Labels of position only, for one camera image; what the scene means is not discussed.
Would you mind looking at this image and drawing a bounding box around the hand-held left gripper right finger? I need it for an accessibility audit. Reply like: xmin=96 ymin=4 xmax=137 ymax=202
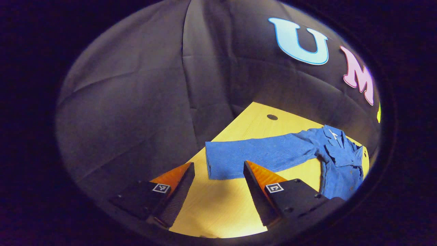
xmin=243 ymin=161 xmax=345 ymax=227

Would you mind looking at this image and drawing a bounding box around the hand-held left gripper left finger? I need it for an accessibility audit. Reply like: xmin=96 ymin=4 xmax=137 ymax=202
xmin=109 ymin=162 xmax=196 ymax=229

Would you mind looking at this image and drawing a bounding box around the blue corduroy jacket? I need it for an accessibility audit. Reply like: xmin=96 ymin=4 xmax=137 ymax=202
xmin=205 ymin=125 xmax=364 ymax=201

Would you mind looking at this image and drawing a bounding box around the black backdrop cloth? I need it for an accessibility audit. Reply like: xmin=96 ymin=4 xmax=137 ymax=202
xmin=55 ymin=0 xmax=382 ymax=222

